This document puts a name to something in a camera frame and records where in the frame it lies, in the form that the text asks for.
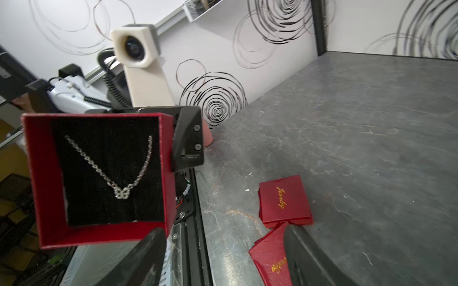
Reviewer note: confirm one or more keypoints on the red jewelry box base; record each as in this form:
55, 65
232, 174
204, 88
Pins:
48, 190

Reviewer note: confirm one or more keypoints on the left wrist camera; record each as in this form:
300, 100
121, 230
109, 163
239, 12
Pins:
137, 48

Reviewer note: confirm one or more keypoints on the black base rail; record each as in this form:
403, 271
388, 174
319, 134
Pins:
186, 260

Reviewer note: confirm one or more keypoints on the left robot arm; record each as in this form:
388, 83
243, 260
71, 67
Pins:
71, 93

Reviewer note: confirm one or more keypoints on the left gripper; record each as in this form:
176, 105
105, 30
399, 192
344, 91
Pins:
187, 145

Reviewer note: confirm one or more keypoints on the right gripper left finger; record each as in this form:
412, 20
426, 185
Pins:
142, 266

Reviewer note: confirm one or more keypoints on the left red jewelry box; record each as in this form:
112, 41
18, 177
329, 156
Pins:
284, 200

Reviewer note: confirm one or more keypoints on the black foam insert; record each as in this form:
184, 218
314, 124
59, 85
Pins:
111, 169

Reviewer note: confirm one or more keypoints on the middle red jewelry box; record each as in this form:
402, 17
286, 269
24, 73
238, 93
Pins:
269, 257

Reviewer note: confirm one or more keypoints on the red jewelry box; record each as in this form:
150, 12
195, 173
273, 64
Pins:
269, 257
284, 200

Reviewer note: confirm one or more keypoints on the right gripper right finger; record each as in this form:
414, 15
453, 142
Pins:
308, 264

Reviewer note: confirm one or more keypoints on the pink plastic cup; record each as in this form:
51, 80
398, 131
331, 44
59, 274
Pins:
207, 135

